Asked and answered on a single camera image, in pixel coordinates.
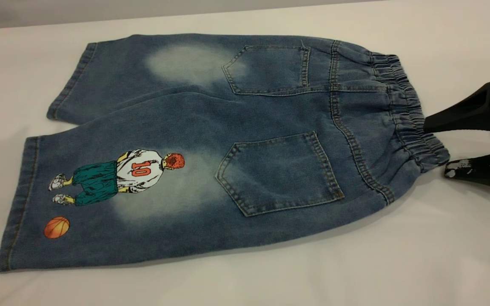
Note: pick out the blue denim shorts with print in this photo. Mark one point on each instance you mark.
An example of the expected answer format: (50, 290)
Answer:
(211, 123)

